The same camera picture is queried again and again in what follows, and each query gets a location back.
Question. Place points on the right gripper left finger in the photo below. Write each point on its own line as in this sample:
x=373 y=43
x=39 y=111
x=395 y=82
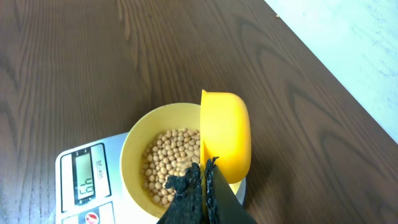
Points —
x=186 y=206

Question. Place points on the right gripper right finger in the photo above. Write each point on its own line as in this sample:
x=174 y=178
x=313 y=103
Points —
x=222 y=206

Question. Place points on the yellow measuring scoop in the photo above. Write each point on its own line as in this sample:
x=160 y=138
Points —
x=225 y=134

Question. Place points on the soybeans in yellow bowl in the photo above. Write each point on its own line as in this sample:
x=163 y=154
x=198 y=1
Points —
x=171 y=152

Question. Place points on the pale yellow bowl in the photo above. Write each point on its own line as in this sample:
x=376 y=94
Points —
x=172 y=116

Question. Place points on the white digital kitchen scale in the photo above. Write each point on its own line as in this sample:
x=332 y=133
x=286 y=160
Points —
x=89 y=188

